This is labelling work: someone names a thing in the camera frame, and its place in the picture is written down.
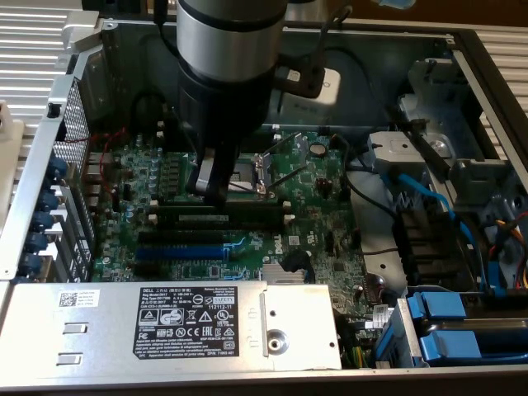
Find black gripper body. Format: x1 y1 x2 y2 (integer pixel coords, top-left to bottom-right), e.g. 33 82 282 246
177 61 275 167

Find RAM slot black latches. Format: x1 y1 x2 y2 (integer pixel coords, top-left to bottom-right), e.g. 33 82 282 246
163 130 276 144
156 200 285 210
163 144 276 154

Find thin metal locking lever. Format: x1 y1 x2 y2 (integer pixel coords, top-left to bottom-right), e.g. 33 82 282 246
229 179 269 195

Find CPU socket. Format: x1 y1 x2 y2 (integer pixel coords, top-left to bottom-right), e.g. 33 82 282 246
229 153 270 202

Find metal socket cover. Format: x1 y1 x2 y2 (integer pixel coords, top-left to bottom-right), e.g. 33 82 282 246
263 130 311 193

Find blue expansion slot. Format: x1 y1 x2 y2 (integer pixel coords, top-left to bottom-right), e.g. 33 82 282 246
134 243 248 262

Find green Dell motherboard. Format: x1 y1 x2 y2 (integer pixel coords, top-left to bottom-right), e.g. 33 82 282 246
88 130 370 331

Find silver finned heat sink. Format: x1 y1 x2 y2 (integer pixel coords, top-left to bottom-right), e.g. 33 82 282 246
262 262 309 285

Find short black expansion slot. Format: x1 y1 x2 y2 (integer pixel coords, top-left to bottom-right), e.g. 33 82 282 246
132 262 161 278

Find metal rear port blocks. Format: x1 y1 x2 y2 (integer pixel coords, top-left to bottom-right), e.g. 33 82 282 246
81 151 115 218

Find grey metal PC case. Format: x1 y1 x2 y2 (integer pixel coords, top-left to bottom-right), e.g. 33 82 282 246
0 10 528 396

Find black box behind case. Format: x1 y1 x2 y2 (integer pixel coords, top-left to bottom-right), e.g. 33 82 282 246
81 0 149 12

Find silver power supply unit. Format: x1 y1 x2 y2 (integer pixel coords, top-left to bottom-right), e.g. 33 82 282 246
0 280 344 372

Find black diagonal bar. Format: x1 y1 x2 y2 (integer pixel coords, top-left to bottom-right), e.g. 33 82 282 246
384 105 453 175

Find grey metal drive cage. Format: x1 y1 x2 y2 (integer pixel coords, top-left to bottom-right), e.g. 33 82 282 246
365 55 528 292

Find blue plastic disk carrier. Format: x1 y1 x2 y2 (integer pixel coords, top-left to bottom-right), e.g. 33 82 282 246
417 328 483 366
406 290 468 322

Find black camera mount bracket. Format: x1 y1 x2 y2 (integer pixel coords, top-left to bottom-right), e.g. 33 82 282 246
271 59 329 100

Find black looped cable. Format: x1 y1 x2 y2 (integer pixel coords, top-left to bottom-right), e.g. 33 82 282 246
130 89 168 135

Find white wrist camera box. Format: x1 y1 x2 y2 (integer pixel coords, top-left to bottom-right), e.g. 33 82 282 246
276 65 342 121

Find black power plug with cable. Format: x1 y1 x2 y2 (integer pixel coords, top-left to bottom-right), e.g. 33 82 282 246
279 248 317 285

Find black fan wire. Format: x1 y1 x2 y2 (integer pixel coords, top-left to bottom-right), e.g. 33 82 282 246
328 132 352 166

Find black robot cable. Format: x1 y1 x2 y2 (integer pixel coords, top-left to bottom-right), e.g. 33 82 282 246
318 6 354 98
153 0 185 63

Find thin red wire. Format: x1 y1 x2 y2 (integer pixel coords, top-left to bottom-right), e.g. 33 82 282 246
68 126 128 195

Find blue SATA wire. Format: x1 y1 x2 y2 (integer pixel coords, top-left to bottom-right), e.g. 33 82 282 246
379 163 511 299

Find black wire with small plug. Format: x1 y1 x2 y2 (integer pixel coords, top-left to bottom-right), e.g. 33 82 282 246
328 229 400 256

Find yellow and black wire bundle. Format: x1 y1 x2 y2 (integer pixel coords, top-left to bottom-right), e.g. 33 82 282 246
340 313 375 369

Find grey disk bay frame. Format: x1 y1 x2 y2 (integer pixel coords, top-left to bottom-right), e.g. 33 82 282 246
373 297 528 370

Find orange and yellow wire bundle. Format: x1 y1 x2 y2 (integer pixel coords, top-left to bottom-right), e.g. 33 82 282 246
484 217 528 292

